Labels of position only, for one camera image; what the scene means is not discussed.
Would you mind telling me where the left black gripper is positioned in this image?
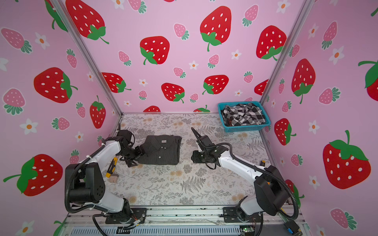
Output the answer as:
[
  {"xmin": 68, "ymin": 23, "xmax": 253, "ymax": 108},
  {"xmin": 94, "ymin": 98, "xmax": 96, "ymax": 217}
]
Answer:
[{"xmin": 121, "ymin": 146, "xmax": 149, "ymax": 167}]

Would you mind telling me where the dark grey pinstriped shirt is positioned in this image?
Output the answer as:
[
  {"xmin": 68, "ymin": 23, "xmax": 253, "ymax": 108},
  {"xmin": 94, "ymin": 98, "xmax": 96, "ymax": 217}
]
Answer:
[{"xmin": 136, "ymin": 135, "xmax": 182, "ymax": 165}]

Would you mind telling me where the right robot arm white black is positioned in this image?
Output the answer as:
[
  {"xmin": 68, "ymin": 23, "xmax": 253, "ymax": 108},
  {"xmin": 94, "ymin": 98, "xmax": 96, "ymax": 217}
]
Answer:
[{"xmin": 191, "ymin": 146, "xmax": 298, "ymax": 221}]

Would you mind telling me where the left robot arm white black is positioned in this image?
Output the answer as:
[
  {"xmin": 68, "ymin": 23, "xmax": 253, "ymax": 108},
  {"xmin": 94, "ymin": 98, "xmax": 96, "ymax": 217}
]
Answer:
[{"xmin": 65, "ymin": 136, "xmax": 145, "ymax": 219}]

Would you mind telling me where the small wooden block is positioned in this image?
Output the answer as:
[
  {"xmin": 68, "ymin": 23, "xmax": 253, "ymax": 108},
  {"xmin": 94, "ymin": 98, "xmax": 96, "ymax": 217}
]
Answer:
[{"xmin": 108, "ymin": 174, "xmax": 119, "ymax": 183}]

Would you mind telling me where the black white checkered shirt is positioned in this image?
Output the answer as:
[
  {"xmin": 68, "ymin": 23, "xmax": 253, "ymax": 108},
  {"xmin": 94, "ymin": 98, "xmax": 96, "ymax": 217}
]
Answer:
[{"xmin": 221, "ymin": 103, "xmax": 266, "ymax": 126}]

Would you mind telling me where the teal plastic basket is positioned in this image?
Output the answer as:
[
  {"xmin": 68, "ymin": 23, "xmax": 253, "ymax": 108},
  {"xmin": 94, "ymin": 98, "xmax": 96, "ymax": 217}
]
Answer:
[{"xmin": 218, "ymin": 101, "xmax": 271, "ymax": 132}]

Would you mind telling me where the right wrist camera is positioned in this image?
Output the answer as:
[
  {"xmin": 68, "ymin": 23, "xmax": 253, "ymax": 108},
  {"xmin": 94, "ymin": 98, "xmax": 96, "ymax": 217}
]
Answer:
[{"xmin": 198, "ymin": 135, "xmax": 215, "ymax": 150}]

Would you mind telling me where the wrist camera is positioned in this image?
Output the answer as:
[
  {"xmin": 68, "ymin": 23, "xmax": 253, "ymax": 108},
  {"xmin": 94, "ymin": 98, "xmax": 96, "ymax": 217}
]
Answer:
[
  {"xmin": 117, "ymin": 130, "xmax": 135, "ymax": 147},
  {"xmin": 198, "ymin": 135, "xmax": 215, "ymax": 150}
]

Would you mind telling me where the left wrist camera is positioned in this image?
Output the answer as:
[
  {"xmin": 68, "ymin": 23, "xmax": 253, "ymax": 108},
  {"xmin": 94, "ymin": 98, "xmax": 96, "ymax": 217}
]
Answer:
[{"xmin": 117, "ymin": 130, "xmax": 135, "ymax": 147}]

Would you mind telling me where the yellow black handled tool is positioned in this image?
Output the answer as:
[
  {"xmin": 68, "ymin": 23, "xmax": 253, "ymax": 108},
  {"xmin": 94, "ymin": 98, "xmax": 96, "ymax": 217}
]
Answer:
[{"xmin": 106, "ymin": 157, "xmax": 118, "ymax": 178}]

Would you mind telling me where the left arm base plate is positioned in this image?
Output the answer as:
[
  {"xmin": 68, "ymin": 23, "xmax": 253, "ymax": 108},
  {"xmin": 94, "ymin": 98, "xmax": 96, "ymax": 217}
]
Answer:
[{"xmin": 105, "ymin": 207, "xmax": 147, "ymax": 224}]

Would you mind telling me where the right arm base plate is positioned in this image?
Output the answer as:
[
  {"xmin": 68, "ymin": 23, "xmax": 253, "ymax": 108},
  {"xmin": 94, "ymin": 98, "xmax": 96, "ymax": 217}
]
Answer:
[{"xmin": 220, "ymin": 206, "xmax": 261, "ymax": 223}]

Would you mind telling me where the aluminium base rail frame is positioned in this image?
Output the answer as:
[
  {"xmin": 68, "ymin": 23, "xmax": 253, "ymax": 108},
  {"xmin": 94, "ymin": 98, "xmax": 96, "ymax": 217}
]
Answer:
[{"xmin": 55, "ymin": 206, "xmax": 312, "ymax": 236}]

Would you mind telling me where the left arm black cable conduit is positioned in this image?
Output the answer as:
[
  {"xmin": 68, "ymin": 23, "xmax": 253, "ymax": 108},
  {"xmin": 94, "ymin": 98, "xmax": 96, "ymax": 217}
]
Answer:
[{"xmin": 64, "ymin": 144, "xmax": 104, "ymax": 213}]

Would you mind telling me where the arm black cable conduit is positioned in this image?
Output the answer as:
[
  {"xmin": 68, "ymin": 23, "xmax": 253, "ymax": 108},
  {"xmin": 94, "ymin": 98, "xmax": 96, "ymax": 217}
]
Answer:
[
  {"xmin": 191, "ymin": 127, "xmax": 299, "ymax": 220},
  {"xmin": 64, "ymin": 144, "xmax": 104, "ymax": 213}
]

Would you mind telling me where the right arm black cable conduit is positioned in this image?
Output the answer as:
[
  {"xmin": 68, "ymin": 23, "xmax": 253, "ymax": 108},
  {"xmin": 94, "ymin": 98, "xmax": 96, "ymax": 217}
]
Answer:
[{"xmin": 191, "ymin": 127, "xmax": 299, "ymax": 220}]

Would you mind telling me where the coloured ribbon cable with connector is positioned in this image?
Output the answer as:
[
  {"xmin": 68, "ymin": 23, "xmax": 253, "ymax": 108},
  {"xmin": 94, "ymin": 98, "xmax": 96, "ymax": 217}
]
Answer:
[{"xmin": 279, "ymin": 206, "xmax": 303, "ymax": 236}]

